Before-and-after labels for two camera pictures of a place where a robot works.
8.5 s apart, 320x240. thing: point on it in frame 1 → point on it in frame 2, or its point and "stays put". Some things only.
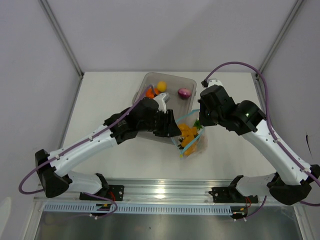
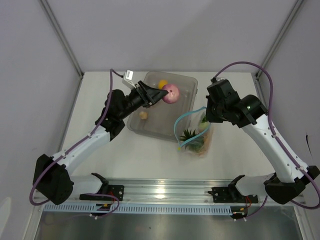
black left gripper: [170, 128] → [152, 94]
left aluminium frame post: [50, 15] stays put
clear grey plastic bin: [182, 92] stays put
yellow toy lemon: [161, 86] stays put
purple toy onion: [184, 93] → [173, 95]
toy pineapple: [188, 140] → [195, 142]
